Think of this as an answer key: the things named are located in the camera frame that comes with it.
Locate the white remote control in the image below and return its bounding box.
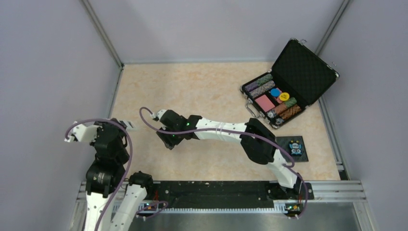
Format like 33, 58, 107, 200
118, 120, 138, 132

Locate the blue round chip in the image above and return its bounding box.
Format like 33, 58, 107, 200
270, 88, 282, 98

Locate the black poker chip case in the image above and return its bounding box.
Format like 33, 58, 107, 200
240, 38, 340, 129

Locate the blue owl toy figure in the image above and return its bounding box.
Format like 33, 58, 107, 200
289, 141, 302, 156

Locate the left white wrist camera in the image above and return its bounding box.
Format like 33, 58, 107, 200
64, 124, 101, 143

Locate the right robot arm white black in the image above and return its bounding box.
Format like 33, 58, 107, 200
153, 110, 302, 198

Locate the yellow round chip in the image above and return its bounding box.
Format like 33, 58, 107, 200
279, 92, 290, 102

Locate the black mounting rail base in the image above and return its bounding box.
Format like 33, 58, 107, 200
146, 180, 314, 209

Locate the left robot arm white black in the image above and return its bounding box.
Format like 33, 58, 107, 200
84, 122, 154, 231

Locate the black studded base plate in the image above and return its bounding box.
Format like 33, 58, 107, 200
276, 136, 309, 162

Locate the pink card deck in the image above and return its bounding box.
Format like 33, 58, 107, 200
255, 95, 275, 112

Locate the aluminium frame rail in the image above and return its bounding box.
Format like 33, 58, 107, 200
76, 180, 367, 214

